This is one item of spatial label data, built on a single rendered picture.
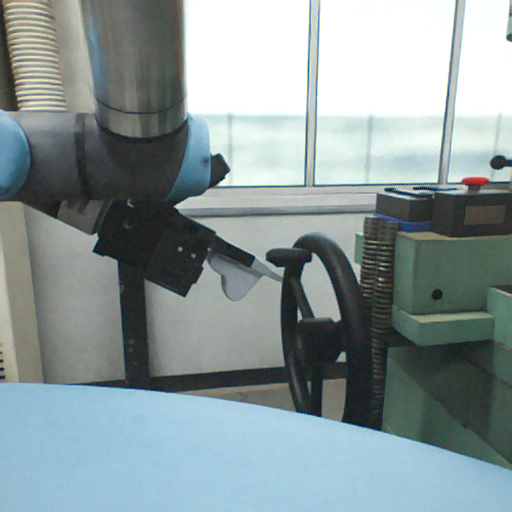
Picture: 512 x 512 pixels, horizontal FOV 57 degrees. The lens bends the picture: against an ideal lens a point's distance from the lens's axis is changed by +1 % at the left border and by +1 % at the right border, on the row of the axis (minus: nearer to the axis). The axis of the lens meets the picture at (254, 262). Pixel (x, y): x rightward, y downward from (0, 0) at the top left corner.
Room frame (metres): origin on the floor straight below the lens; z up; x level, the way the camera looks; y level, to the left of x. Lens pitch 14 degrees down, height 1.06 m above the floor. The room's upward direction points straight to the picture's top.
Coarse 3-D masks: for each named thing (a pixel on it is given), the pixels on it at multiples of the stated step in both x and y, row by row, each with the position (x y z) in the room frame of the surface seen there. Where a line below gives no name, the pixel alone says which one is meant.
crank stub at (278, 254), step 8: (280, 248) 0.57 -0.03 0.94; (288, 248) 0.57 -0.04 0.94; (272, 256) 0.56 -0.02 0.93; (280, 256) 0.56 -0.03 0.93; (288, 256) 0.56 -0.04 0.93; (296, 256) 0.57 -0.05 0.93; (304, 256) 0.57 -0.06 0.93; (280, 264) 0.56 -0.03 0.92; (288, 264) 0.57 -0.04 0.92; (296, 264) 0.57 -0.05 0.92
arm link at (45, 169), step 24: (0, 120) 0.36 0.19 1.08; (24, 120) 0.40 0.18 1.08; (48, 120) 0.40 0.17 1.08; (72, 120) 0.40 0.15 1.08; (0, 144) 0.36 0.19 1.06; (24, 144) 0.38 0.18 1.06; (48, 144) 0.39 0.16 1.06; (72, 144) 0.39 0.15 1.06; (0, 168) 0.36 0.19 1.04; (24, 168) 0.37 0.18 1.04; (48, 168) 0.38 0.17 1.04; (72, 168) 0.39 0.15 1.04; (0, 192) 0.36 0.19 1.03; (24, 192) 0.39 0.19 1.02; (48, 192) 0.40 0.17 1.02; (72, 192) 0.40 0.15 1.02
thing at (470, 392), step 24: (408, 360) 0.68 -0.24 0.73; (432, 360) 0.62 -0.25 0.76; (456, 360) 0.57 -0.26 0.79; (432, 384) 0.61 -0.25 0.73; (456, 384) 0.56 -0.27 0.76; (480, 384) 0.52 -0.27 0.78; (504, 384) 0.49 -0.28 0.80; (456, 408) 0.56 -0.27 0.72; (480, 408) 0.52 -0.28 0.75; (504, 408) 0.48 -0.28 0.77; (480, 432) 0.51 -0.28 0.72; (504, 432) 0.48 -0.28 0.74; (504, 456) 0.47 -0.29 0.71
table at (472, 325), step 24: (360, 240) 0.87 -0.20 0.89; (360, 264) 0.86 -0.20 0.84; (504, 288) 0.52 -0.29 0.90; (456, 312) 0.52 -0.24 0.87; (480, 312) 0.52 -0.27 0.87; (504, 312) 0.50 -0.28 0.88; (408, 336) 0.51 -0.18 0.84; (432, 336) 0.49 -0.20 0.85; (456, 336) 0.50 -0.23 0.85; (480, 336) 0.51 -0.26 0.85; (504, 336) 0.50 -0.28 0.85
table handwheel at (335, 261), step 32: (320, 256) 0.54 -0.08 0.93; (288, 288) 0.69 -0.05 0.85; (352, 288) 0.48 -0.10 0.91; (288, 320) 0.69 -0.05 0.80; (320, 320) 0.58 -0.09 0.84; (352, 320) 0.46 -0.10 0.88; (288, 352) 0.68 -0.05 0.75; (320, 352) 0.55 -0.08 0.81; (352, 352) 0.45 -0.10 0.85; (320, 384) 0.57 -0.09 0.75; (352, 384) 0.44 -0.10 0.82; (320, 416) 0.57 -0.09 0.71; (352, 416) 0.44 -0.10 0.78
